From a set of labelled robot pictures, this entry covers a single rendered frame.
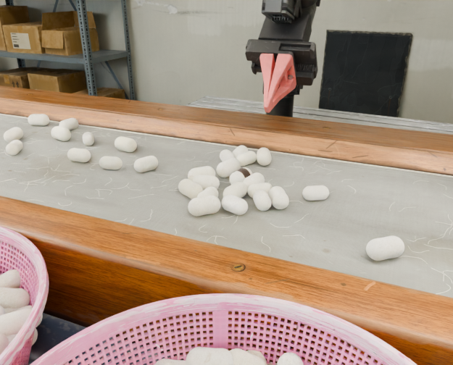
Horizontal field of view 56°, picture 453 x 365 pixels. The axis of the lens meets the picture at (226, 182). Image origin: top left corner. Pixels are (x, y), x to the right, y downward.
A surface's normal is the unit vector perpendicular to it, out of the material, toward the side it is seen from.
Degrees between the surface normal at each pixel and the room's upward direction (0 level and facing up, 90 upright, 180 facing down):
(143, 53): 90
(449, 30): 90
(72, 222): 0
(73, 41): 90
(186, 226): 0
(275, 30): 40
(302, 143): 45
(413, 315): 0
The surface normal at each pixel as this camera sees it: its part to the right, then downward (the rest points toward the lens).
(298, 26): -0.25, -0.44
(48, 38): -0.51, 0.20
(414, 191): 0.00, -0.91
